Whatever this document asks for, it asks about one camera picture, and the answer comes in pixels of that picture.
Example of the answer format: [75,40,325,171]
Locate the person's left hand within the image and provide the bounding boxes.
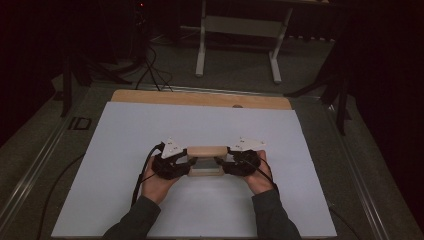
[139,164,183,205]

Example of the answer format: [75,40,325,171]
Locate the white metal desk frame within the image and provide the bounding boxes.
[194,0,330,85]

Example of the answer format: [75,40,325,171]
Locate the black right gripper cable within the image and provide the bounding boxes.
[246,156,281,195]

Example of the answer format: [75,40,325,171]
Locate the metal floor rail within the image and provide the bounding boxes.
[0,113,75,228]
[319,99,385,240]

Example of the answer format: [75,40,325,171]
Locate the thin black floor cable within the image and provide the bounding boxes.
[34,152,86,240]

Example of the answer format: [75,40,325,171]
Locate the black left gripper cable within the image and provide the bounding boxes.
[130,142,166,208]

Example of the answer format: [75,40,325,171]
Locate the black tripod stand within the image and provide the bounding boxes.
[59,49,134,118]
[284,43,353,136]

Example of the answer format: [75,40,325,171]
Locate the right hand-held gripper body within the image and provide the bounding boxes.
[222,136,268,177]

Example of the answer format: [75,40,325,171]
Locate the person's right hand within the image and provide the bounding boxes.
[243,150,275,196]

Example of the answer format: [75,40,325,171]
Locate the black floor cables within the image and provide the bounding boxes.
[134,44,175,93]

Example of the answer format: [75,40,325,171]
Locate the wooden photo frame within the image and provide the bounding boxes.
[186,145,230,178]

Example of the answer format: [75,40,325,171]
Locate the wooden table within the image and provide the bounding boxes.
[110,88,293,111]

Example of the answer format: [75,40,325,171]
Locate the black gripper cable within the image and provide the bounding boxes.
[130,142,166,208]
[246,156,281,195]

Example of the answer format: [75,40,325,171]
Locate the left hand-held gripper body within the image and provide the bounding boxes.
[151,136,193,181]

